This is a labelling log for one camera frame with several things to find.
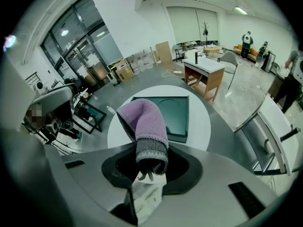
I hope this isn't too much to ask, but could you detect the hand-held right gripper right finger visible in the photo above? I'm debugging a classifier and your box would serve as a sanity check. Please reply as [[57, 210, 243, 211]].
[[162, 143, 279, 227]]

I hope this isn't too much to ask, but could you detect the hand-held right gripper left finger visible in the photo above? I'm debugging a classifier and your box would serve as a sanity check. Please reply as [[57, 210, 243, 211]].
[[62, 143, 143, 227]]

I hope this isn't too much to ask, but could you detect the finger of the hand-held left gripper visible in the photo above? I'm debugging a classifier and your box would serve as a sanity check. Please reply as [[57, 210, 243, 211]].
[[25, 83, 80, 133]]

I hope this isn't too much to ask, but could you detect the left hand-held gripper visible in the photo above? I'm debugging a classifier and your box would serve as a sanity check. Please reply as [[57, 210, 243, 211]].
[[3, 60, 81, 212]]

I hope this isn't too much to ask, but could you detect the purple cloth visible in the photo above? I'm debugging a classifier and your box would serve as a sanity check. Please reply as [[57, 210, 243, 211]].
[[116, 98, 169, 182]]

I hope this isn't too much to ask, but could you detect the dark green box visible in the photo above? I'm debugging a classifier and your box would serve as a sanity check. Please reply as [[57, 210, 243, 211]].
[[130, 95, 190, 143]]

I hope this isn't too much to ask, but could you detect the brown cardboard box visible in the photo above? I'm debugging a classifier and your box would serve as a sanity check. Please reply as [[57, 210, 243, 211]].
[[115, 60, 135, 82]]

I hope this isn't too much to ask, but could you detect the glass entrance door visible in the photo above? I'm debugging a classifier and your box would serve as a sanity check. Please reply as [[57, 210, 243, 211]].
[[40, 0, 124, 91]]

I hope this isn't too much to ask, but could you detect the row of clear water jugs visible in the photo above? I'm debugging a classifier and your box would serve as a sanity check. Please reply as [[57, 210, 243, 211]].
[[129, 52, 157, 76]]

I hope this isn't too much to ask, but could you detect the white vanity cabinet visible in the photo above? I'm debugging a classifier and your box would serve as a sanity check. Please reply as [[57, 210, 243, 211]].
[[233, 95, 302, 177]]

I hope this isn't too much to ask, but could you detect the black faucet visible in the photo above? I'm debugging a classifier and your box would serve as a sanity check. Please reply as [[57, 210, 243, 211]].
[[280, 127, 300, 142], [194, 50, 205, 65]]

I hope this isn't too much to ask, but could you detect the wooden board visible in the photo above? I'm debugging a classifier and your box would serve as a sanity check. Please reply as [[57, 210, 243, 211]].
[[155, 41, 174, 65]]

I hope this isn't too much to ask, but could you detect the wooden cabinet with white basin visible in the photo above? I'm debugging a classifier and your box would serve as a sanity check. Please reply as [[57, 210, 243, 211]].
[[183, 55, 226, 102]]

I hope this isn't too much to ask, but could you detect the white chair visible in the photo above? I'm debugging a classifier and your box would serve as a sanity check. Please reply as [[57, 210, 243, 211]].
[[174, 44, 188, 63]]

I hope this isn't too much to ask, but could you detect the grey shell chair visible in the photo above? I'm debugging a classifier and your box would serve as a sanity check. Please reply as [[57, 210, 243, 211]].
[[217, 52, 241, 97]]

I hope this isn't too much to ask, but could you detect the white roller blind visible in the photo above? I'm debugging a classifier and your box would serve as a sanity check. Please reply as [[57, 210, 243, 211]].
[[165, 6, 218, 44]]

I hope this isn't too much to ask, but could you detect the low wooden table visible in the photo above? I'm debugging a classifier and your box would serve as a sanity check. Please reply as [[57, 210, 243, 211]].
[[203, 45, 224, 58]]

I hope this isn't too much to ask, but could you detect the orange sofa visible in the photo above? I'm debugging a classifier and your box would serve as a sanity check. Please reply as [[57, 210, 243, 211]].
[[233, 44, 260, 62]]

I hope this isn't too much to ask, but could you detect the black coat rack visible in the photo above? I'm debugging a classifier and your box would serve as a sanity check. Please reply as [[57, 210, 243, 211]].
[[200, 21, 212, 47]]

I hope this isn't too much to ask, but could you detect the black frame glass cabinet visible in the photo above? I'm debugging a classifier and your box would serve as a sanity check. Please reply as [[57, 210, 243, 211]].
[[71, 100, 107, 135]]

